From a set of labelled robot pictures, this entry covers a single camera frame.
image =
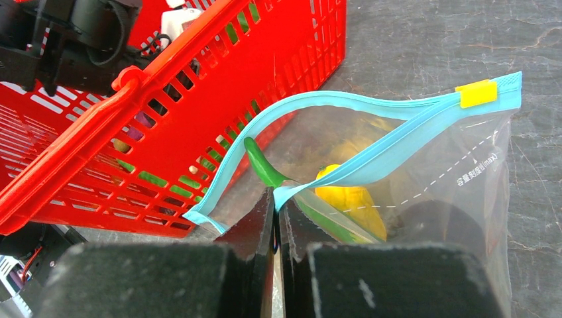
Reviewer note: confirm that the red plastic basket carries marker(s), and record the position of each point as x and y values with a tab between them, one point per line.
67	159

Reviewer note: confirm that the yellow squash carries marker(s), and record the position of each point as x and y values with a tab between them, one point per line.
357	203

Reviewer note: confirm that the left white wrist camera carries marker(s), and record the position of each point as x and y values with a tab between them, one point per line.
176	20

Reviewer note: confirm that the long green chili pepper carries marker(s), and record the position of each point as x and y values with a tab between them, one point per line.
306	203

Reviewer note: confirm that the purple vegetable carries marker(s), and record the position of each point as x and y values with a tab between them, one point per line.
143	119

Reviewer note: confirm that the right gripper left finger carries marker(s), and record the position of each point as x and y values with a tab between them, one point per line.
231	276

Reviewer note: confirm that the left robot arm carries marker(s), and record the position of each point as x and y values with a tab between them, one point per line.
81	45

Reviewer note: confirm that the clear zip top bag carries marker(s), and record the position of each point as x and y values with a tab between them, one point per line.
450	148

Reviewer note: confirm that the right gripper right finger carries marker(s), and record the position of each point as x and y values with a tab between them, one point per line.
436	269

